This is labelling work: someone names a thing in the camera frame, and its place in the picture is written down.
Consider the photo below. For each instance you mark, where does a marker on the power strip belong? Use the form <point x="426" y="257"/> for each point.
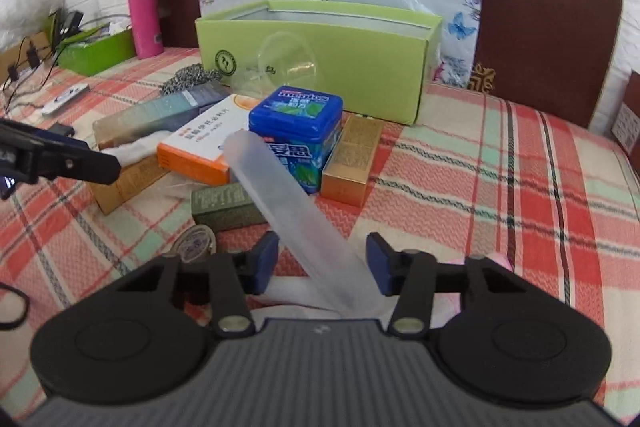
<point x="27" y="57"/>

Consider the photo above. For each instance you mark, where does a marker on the green tissue box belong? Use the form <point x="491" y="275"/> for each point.
<point x="97" y="49"/>

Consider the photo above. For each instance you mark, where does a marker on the plaid bed sheet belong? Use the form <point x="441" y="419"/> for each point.
<point x="500" y="207"/>

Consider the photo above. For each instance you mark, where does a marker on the gold box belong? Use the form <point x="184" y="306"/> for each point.
<point x="350" y="162"/>

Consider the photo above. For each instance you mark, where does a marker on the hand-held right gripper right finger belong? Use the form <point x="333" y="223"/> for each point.
<point x="381" y="267"/>

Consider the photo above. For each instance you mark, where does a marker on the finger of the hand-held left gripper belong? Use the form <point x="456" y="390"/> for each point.
<point x="85" y="162"/>

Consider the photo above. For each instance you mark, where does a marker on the pink thermos bottle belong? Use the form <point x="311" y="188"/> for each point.
<point x="142" y="17"/>

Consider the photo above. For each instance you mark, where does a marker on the clear plastic cup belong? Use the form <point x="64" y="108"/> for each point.
<point x="285" y="57"/>

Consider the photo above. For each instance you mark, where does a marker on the green cardboard box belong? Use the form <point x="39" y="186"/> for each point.
<point x="365" y="72"/>

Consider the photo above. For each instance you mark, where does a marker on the translucent plastic tube case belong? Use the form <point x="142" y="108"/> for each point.
<point x="285" y="212"/>

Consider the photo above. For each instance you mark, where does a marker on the steel wool scrubber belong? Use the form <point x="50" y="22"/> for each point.
<point x="190" y="77"/>

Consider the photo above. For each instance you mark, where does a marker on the blue mint box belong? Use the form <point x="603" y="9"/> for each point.
<point x="295" y="127"/>

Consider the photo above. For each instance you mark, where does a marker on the brown wooden headboard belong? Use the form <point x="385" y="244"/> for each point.
<point x="540" y="17"/>

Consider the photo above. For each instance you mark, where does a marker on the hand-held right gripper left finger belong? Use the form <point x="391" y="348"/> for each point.
<point x="264" y="264"/>

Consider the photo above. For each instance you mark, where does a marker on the orange and white medicine box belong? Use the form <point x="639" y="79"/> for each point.
<point x="200" y="147"/>

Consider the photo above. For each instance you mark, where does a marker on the dark green small box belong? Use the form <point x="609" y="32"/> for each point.
<point x="225" y="207"/>

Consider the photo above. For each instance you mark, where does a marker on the clear tape roll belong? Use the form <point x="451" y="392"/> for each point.
<point x="195" y="244"/>

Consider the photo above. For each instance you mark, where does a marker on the white cloth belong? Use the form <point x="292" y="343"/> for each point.
<point x="295" y="294"/>

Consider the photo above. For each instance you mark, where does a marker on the grey teal long box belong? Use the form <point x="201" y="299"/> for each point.
<point x="160" y="112"/>

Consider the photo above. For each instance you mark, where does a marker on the brown wooden panel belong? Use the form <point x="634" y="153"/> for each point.
<point x="629" y="117"/>

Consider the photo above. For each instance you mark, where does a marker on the white tissue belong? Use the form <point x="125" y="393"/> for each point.
<point x="140" y="149"/>

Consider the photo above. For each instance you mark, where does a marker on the white remote control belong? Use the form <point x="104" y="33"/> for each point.
<point x="65" y="99"/>

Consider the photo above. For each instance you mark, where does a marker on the brown cardboard box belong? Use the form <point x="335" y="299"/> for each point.
<point x="127" y="187"/>

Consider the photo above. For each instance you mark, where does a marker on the black charger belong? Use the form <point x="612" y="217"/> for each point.
<point x="67" y="23"/>

